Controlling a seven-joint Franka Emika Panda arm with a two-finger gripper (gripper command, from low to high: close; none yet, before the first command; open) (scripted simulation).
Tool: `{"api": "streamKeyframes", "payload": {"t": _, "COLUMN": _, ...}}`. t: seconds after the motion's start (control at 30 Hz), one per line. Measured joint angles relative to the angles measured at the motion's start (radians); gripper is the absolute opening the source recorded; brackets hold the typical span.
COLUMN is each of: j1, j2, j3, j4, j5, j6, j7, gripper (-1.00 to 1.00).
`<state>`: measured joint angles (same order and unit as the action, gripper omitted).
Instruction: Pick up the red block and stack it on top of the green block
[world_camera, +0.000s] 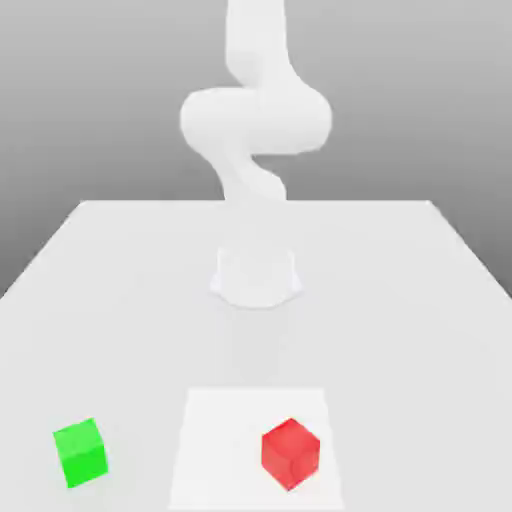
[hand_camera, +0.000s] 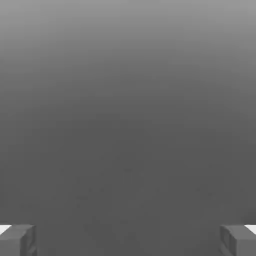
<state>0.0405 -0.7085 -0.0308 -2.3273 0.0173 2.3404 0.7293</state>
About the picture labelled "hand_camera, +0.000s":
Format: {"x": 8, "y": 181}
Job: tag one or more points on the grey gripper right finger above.
{"x": 240, "y": 241}

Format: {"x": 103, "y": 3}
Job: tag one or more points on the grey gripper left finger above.
{"x": 16, "y": 241}

